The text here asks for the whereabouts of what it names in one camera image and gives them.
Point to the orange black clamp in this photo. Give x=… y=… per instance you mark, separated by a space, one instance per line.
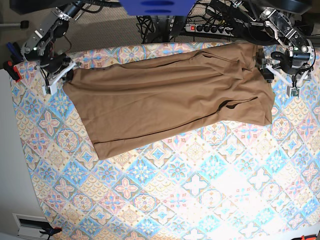
x=50 y=231

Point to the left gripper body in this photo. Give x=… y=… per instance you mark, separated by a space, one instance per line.
x=290 y=62

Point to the blue mount plate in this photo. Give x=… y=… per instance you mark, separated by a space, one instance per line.
x=157 y=7

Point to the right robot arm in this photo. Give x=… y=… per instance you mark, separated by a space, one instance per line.
x=39 y=48

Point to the blue handled clamp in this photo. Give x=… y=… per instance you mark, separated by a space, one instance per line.
x=15 y=51

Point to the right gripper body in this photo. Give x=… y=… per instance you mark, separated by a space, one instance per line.
x=52 y=66

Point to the white power strip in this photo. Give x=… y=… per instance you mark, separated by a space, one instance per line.
x=209 y=29

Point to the white floor vent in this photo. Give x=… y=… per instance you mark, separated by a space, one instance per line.
x=29 y=227

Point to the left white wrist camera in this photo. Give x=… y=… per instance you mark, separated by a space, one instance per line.
x=293 y=87

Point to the red black clamp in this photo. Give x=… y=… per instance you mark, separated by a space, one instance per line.
x=13 y=71

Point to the brown t-shirt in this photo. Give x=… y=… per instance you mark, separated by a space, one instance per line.
x=126 y=106

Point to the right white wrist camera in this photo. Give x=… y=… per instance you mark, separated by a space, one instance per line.
x=50 y=86

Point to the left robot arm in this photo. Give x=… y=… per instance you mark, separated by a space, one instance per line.
x=272 y=14

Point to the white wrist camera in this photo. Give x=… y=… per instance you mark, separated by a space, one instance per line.
x=50 y=86
x=293 y=87

